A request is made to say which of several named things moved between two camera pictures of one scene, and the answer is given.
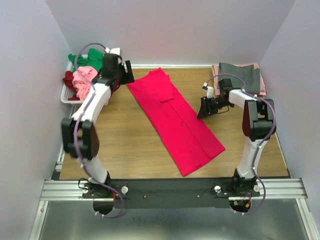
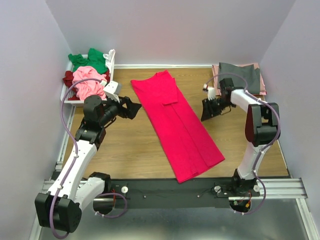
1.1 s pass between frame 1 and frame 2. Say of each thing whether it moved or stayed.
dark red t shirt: stayed
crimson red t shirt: moved
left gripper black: moved
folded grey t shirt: stayed
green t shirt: stayed
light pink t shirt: stayed
